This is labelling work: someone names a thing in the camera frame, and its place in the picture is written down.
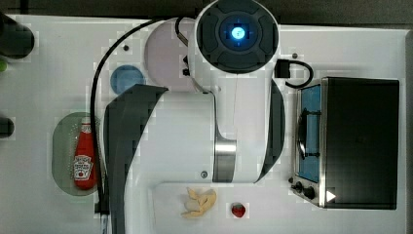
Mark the red ketchup bottle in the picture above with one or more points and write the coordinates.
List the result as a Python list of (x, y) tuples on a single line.
[(83, 164)]

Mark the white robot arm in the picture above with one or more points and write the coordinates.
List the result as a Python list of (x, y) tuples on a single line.
[(228, 128)]

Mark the grey round plate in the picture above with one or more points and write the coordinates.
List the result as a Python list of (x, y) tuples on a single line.
[(164, 58)]

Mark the peeled banana toy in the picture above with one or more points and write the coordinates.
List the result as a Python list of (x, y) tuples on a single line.
[(199, 204)]

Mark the blue bowl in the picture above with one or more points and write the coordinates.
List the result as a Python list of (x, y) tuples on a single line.
[(124, 77)]

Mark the red strawberry toy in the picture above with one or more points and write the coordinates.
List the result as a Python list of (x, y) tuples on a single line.
[(238, 210)]

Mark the black toaster oven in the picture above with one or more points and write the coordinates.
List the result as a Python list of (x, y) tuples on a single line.
[(346, 143)]

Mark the black cylinder lower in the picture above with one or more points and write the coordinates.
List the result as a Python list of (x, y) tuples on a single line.
[(7, 127)]

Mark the black cylinder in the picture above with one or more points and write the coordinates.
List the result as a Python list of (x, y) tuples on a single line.
[(16, 40), (7, 127)]

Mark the black cylinder upper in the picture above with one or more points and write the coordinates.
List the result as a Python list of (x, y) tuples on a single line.
[(16, 40)]

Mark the green small object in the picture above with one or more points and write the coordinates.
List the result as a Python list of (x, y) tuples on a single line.
[(3, 65)]

